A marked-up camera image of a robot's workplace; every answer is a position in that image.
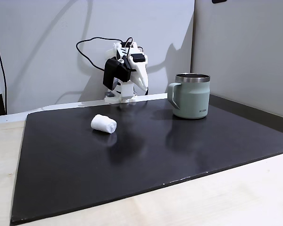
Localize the sage green steel mug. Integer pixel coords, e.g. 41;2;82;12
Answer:
166;73;211;119

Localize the black camera box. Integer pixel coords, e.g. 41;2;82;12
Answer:
102;57;131;91

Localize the thin black camera cable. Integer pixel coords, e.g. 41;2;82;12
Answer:
75;36;135;71

